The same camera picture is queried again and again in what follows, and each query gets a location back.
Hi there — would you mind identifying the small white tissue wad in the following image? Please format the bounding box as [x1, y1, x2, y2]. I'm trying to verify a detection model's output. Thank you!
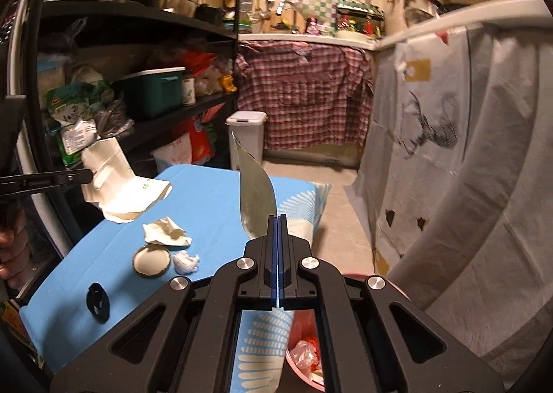
[172, 250, 200, 275]

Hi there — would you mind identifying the round gold jar lid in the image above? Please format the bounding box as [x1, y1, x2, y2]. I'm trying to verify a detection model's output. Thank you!
[132, 244, 171, 278]

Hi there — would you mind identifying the black round lid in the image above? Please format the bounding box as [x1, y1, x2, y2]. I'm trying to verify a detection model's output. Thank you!
[85, 282, 111, 324]

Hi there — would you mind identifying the clear plastic bag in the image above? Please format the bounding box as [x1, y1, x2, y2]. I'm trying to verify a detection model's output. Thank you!
[289, 340, 320, 373]

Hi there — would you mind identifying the beige paper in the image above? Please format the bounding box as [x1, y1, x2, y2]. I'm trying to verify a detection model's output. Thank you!
[82, 138, 172, 224]

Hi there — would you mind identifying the torn white paper piece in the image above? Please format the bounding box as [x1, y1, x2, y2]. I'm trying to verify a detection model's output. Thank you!
[142, 216, 192, 248]

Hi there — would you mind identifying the green snack packet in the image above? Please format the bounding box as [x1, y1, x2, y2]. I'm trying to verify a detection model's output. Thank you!
[231, 131, 278, 240]

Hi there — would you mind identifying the pink trash bin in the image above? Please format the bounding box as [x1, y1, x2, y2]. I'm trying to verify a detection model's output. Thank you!
[284, 273, 412, 393]

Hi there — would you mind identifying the person's left hand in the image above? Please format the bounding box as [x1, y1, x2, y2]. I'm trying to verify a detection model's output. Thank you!
[1, 210, 30, 289]

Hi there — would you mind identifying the green white food bag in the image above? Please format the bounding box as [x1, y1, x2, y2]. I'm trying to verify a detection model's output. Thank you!
[46, 80, 113, 167]

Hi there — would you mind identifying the grey cloth curtain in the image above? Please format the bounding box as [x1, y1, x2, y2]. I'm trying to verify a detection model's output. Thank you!
[390, 29, 552, 385]

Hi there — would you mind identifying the green storage box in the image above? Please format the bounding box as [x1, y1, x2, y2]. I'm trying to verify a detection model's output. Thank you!
[112, 67, 186, 121]

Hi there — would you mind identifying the red snack bag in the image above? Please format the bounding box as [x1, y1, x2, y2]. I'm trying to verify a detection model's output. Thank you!
[150, 116, 216, 172]

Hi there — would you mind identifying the black shelving unit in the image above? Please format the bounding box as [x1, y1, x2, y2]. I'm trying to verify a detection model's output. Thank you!
[7, 0, 247, 247]

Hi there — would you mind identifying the white cup on shelf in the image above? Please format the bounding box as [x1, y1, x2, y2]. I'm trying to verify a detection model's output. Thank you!
[182, 77, 196, 106]

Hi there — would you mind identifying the deer print curtain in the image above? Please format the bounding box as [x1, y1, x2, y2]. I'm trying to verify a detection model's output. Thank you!
[347, 26, 471, 275]

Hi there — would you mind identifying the white pedal bin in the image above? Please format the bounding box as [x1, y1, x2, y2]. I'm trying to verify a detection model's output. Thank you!
[226, 111, 267, 170]

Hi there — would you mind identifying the red plaid shirt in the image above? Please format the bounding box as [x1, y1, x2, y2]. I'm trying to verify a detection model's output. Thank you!
[234, 40, 373, 151]

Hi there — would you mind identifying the black spice rack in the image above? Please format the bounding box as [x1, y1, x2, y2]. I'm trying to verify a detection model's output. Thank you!
[335, 1, 384, 40]

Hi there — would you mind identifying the frying pan with handle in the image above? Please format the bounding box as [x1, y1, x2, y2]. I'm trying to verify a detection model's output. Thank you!
[427, 0, 469, 14]

